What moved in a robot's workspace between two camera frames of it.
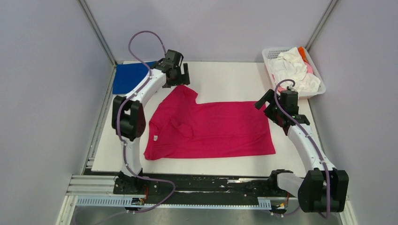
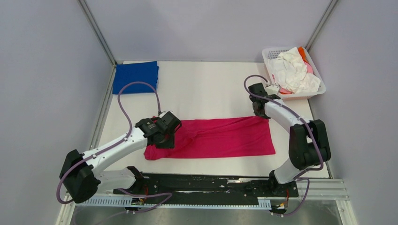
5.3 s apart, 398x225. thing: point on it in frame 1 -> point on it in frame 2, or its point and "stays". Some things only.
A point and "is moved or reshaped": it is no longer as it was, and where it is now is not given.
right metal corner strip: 321,24 stays
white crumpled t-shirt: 289,68 stays
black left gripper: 182,79 -> 170,144
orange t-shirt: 302,53 stays
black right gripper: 270,97 -> 262,116
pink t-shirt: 179,127 is moved or reshaped
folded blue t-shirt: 127,76 stays
